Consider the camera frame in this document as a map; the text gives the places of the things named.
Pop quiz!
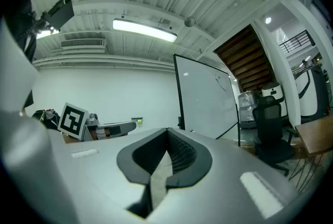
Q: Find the black chest-mounted box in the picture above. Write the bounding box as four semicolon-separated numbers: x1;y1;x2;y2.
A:
33;0;75;33

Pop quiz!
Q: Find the person's black clothing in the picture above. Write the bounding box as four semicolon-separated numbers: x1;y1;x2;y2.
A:
4;0;39;111

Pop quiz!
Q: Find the black metal railing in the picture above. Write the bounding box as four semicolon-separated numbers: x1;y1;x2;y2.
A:
279;30;316;55

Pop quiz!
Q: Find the wooden staircase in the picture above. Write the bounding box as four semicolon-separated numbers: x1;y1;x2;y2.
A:
213;24;276;93

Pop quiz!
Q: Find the large white and black machine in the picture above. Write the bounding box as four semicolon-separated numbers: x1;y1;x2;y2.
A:
293;63;331;117

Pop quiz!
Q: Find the plastic-wrapped crate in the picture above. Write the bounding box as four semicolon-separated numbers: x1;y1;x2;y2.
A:
238;90;261;129

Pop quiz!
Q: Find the white robot with black face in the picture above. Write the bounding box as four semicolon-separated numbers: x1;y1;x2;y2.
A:
261;82;288;120

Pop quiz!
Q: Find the black office chair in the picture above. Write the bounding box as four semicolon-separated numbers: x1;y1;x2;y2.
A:
252;95;299;177

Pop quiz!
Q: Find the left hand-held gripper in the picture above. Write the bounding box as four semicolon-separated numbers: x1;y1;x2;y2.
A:
57;102;137;142

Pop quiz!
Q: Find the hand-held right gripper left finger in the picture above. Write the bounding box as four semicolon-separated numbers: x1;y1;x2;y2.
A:
46;127;168;224

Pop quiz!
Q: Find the wooden table with wire legs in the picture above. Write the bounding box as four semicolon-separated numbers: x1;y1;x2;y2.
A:
288;115;333;194

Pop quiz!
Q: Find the white ceiling air vent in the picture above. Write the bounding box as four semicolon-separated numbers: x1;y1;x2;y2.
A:
60;38;106;49

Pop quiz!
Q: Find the black-framed whiteboard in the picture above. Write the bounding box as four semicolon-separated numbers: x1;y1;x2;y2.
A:
173;53;241;147

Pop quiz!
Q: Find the long ceiling light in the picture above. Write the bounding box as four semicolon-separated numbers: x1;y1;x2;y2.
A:
112;18;178;43
35;27;60;39

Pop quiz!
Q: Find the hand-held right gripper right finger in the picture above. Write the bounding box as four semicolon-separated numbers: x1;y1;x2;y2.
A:
145;127;300;224

